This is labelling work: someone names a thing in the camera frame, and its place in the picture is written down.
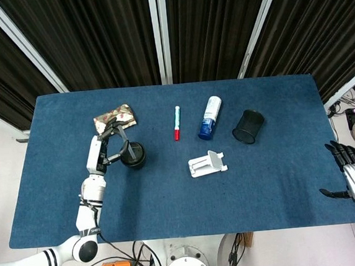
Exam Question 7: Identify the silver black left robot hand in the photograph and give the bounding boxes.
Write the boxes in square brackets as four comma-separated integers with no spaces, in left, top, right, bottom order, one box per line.
[82,117,133,179]

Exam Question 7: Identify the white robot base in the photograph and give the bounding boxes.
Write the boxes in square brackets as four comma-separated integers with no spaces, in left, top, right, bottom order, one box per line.
[142,233,230,266]

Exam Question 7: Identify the black lidded coffee cup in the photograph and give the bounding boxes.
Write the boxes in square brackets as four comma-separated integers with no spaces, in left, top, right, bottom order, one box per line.
[118,141,148,172]

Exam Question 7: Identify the gold red patterned snack packet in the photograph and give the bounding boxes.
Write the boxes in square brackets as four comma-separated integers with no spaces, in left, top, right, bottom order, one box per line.
[92,102,139,137]

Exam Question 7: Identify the white marker with red cap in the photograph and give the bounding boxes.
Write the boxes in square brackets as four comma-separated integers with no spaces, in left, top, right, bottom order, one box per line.
[171,105,184,142]

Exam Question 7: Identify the blue felt table mat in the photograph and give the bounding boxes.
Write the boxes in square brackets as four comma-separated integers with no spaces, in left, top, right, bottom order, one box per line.
[0,68,355,254]

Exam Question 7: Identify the white folding phone stand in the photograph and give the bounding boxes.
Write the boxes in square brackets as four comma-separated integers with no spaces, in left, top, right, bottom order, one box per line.
[186,149,229,179]

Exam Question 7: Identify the white blue spray bottle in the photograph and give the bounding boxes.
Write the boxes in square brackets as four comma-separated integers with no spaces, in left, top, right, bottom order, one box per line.
[195,95,226,142]

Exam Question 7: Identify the black mesh pen holder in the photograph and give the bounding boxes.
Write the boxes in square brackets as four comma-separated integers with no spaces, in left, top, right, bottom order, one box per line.
[230,108,267,146]

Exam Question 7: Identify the brown cardboard piece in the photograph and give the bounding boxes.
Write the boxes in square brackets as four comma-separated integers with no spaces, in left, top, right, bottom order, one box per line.
[237,231,256,250]

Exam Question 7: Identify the tangled cables by partition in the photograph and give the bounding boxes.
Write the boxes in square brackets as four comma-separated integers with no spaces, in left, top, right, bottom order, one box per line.
[325,87,355,118]

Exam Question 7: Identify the white partition post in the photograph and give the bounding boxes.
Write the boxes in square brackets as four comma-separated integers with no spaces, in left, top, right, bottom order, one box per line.
[320,63,355,112]
[230,0,292,79]
[0,0,70,99]
[147,0,175,86]

